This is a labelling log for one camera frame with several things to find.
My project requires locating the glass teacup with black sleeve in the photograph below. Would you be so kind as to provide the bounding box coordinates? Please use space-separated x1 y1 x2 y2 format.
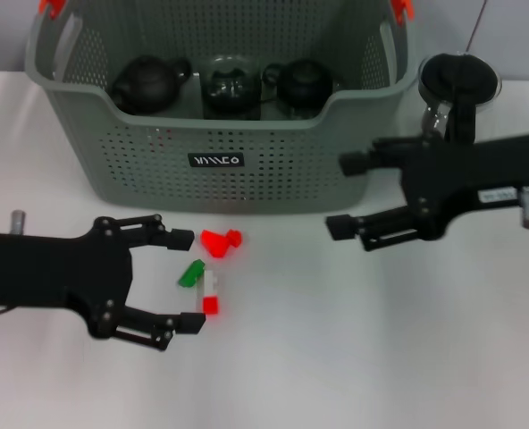
262 57 342 121
203 88 265 121
200 54 265 97

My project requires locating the glass teapot with black handle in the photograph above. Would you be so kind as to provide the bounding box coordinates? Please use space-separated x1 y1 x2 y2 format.
389 51 503 148

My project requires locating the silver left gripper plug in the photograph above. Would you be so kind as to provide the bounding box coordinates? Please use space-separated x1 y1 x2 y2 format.
9 209 28 236

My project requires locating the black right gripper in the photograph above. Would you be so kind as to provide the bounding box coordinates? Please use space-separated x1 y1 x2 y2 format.
325 130 529 253

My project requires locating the white toy brick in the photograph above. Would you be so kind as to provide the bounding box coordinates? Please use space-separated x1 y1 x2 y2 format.
204 268 221 297

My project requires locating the small green toy brick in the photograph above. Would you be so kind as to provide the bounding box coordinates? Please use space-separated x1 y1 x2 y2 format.
178 258 206 288

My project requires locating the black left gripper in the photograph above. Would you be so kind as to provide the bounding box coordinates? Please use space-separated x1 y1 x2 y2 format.
0 214 196 340

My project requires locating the black clay teapot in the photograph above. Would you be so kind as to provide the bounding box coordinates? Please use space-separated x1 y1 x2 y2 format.
111 54 193 114

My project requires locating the large red slope brick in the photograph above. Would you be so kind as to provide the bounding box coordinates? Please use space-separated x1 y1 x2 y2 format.
200 229 231 259

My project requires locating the grey-green perforated storage bin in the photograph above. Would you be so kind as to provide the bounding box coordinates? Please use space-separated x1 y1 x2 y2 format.
25 0 420 214

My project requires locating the orange bin latch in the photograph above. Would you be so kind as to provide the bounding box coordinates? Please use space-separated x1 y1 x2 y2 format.
38 0 67 20
390 0 416 22

